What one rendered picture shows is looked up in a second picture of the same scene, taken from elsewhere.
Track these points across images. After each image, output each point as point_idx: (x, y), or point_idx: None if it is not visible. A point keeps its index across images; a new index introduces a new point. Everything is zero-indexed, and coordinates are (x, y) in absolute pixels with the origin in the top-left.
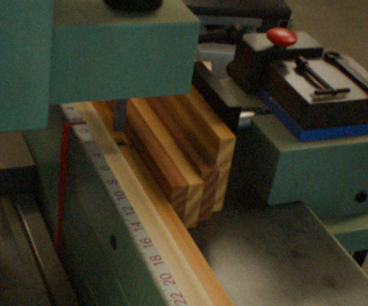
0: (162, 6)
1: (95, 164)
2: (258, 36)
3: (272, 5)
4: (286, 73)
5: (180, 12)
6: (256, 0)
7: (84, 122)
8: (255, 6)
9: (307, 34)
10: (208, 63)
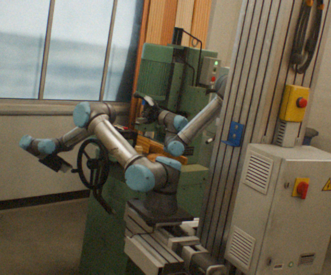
0: (142, 118)
1: (142, 134)
2: (129, 131)
3: (134, 201)
4: (122, 129)
5: (139, 118)
6: (142, 202)
7: (147, 136)
8: (140, 199)
9: (121, 131)
10: (137, 147)
